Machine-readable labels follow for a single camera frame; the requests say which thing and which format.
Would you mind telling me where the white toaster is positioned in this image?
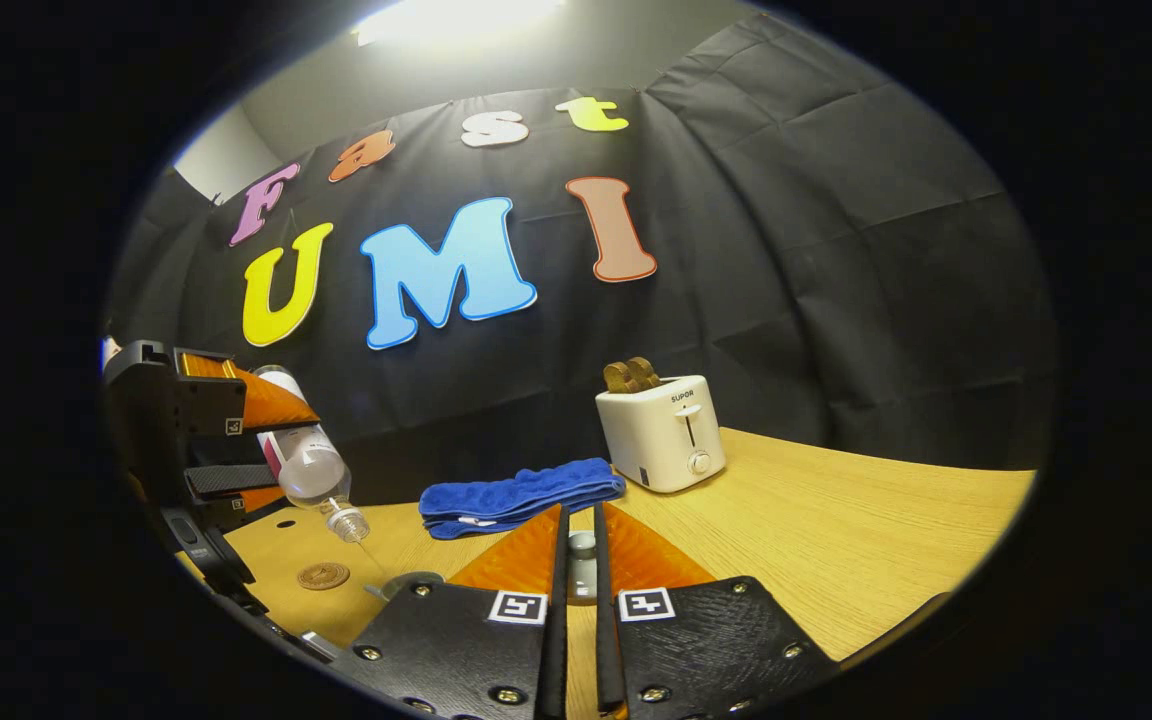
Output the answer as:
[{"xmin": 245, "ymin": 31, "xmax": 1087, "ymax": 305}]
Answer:
[{"xmin": 595, "ymin": 375, "xmax": 727, "ymax": 494}]

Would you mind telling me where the folded blue towel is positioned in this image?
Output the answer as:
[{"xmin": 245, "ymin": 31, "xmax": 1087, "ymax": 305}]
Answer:
[{"xmin": 419, "ymin": 458, "xmax": 627, "ymax": 541}]

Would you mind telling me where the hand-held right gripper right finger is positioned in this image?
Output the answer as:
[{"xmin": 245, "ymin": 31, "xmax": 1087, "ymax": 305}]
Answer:
[{"xmin": 591, "ymin": 500, "xmax": 842, "ymax": 720}]

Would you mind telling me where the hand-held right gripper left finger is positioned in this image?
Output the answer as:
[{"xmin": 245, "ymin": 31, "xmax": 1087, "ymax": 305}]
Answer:
[{"xmin": 336, "ymin": 503, "xmax": 572, "ymax": 720}]

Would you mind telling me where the ceiling light panel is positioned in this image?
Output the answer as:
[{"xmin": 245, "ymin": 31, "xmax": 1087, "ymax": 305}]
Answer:
[{"xmin": 351, "ymin": 0, "xmax": 567, "ymax": 46}]

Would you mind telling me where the clear plastic water bottle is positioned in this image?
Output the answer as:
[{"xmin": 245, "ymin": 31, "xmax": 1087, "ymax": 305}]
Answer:
[{"xmin": 251, "ymin": 365, "xmax": 372, "ymax": 544}]

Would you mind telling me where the black backdrop cloth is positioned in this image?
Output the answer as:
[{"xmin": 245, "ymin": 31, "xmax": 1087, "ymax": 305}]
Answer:
[{"xmin": 106, "ymin": 15, "xmax": 1057, "ymax": 506}]

